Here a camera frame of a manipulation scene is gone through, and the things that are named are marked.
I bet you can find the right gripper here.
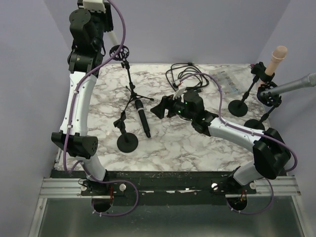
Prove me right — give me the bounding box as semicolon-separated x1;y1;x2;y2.
150;91;195;121

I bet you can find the white microphone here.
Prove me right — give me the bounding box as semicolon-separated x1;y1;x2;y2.
107;31;119;46

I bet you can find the black microphone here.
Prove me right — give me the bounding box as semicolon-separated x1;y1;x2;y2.
135;99;151;138

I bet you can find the black tripod mic stand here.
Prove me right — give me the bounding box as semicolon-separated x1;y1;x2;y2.
110;45;154;115

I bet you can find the black round-base mic stand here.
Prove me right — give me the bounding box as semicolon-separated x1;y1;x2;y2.
114;111;138;153

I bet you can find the round-base stand with clip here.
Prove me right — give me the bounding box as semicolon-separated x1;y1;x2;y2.
228;62;275;117

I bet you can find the beige microphone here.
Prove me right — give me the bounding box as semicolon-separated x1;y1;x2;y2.
265;45;288;76

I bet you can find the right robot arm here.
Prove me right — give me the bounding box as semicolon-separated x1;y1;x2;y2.
151;91;291;194

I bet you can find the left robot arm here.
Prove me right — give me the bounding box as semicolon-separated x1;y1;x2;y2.
51;0;113;195

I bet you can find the round-base stand with shockmount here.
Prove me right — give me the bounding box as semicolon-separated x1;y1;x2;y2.
244;81;282;130

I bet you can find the silver microphone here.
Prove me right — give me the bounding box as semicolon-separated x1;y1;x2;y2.
260;73;316;96

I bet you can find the clear plastic organizer box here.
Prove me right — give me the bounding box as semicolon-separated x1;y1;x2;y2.
210;69;242;96

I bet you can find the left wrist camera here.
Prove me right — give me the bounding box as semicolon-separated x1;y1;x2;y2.
77;0;106;13

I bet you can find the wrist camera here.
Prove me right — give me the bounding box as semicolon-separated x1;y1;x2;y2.
77;0;106;13
173;79;187;100

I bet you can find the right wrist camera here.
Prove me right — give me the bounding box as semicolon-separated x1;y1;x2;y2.
173;79;187;100

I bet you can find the black coiled cable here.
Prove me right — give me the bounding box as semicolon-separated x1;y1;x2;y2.
165;62;210;94

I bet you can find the black mounting rail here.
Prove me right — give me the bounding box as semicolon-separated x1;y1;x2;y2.
66;170;284;207

